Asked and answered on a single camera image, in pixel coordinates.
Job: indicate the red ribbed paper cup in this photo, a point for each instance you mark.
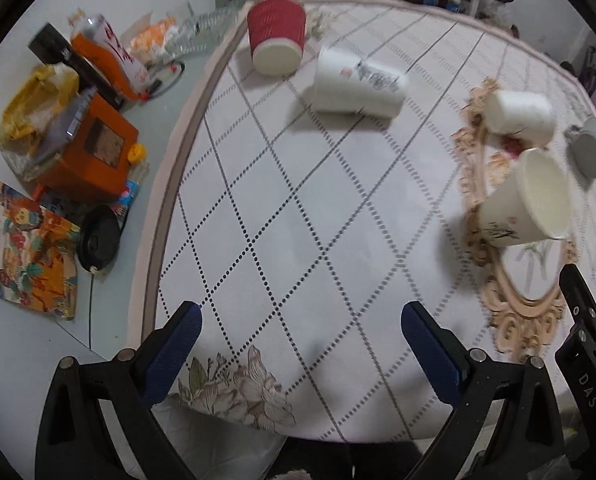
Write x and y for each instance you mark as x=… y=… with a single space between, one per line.
x=275 y=35

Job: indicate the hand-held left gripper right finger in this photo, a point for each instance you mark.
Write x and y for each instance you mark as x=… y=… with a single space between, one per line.
x=430 y=347

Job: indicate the colourful illustrated booklet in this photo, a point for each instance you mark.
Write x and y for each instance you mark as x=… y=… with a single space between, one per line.
x=25 y=250

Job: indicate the grey cup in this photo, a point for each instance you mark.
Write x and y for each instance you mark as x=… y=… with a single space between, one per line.
x=590 y=146

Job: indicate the small plain white cup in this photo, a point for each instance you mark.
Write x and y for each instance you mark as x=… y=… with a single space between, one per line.
x=520 y=112

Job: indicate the orange and white packet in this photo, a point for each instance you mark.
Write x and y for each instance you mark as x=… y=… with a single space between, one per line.
x=113 y=55

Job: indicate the white paper cup black print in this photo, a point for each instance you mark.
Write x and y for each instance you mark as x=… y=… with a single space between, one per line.
x=525 y=205

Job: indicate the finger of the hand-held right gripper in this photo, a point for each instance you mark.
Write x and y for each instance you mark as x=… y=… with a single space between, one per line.
x=580 y=297

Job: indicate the black round disc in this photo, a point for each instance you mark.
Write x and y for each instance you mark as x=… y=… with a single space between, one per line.
x=100 y=240

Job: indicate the black rectangular bar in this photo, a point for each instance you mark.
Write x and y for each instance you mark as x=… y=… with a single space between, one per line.
x=73 y=62

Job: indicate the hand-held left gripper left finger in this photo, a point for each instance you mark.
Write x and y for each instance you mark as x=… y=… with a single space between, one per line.
x=180 y=337

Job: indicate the yellow cap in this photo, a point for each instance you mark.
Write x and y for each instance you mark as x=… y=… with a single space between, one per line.
x=137 y=153

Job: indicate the white plastic sheet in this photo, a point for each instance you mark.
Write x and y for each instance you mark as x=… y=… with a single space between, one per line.
x=213 y=440

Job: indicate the yellow plastic bag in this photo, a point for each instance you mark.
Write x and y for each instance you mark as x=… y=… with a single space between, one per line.
x=30 y=115

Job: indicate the white and orange wrapper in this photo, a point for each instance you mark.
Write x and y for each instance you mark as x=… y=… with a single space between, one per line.
x=153 y=37

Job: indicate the round diamond-pattern floral mat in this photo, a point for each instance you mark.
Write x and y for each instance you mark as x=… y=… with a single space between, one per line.
x=328 y=220

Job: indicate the large white printed paper cup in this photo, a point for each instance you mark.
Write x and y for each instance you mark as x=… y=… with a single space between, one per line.
x=355 y=85

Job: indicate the clear plastic tray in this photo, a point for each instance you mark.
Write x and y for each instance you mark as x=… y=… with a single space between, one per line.
x=203 y=32

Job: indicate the orange box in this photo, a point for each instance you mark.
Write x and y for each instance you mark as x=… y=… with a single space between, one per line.
x=90 y=152

